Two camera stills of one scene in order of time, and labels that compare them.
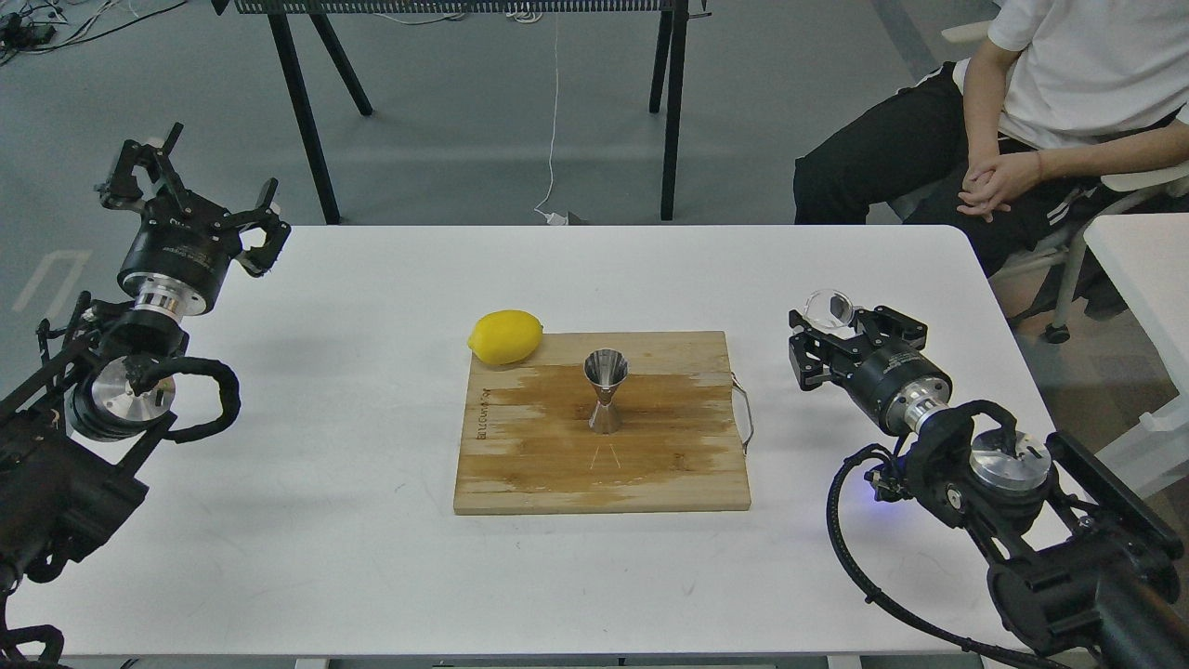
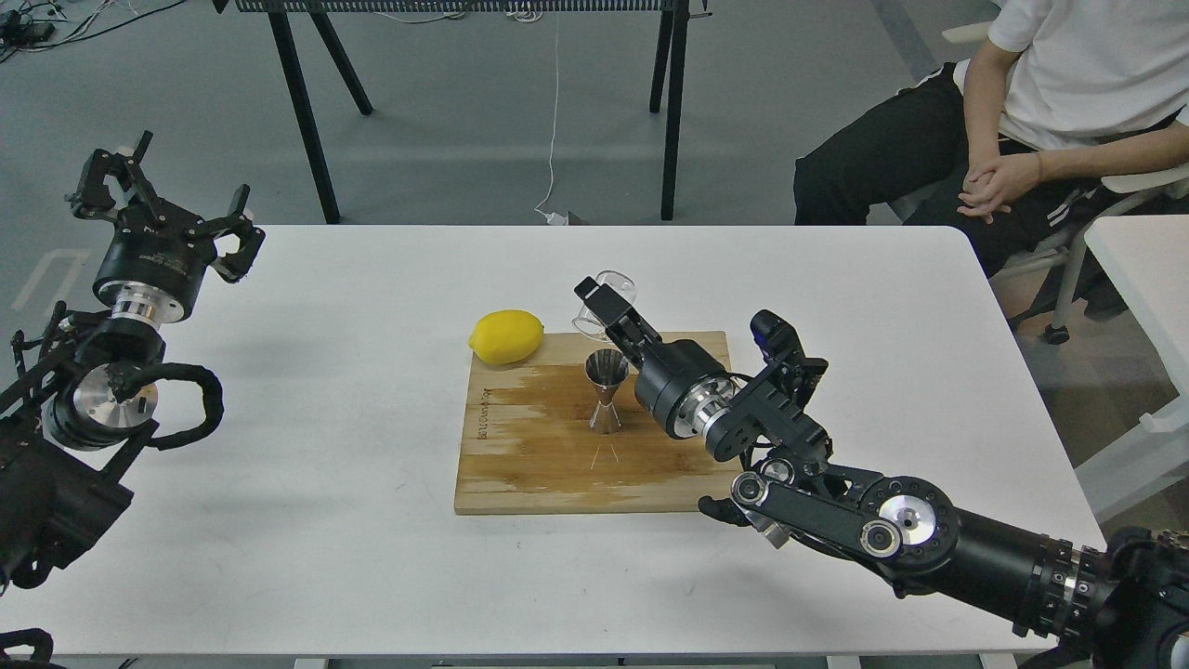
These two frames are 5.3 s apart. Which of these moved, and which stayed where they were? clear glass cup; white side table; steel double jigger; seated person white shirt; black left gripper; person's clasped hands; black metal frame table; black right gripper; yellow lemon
Moved: clear glass cup; black left gripper; black right gripper
Stayed: person's clasped hands; black metal frame table; white side table; yellow lemon; steel double jigger; seated person white shirt
